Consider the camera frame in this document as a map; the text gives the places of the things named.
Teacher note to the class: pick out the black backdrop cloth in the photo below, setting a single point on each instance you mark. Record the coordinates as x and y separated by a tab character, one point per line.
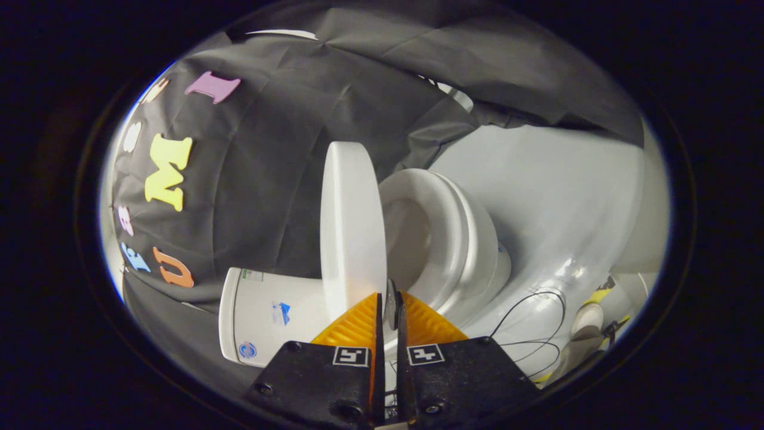
256	179

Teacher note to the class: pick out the white toilet seat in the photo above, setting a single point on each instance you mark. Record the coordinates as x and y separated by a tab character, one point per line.
447	221

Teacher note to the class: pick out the white rounded object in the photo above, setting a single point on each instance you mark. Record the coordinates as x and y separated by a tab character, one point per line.
588	319

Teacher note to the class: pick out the white toilet tank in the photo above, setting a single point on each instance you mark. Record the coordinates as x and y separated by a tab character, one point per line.
262	316

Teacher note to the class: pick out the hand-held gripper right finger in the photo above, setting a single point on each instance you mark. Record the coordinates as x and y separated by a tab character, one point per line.
459	376

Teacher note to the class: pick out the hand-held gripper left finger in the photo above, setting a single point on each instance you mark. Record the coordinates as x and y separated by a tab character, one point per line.
322	382

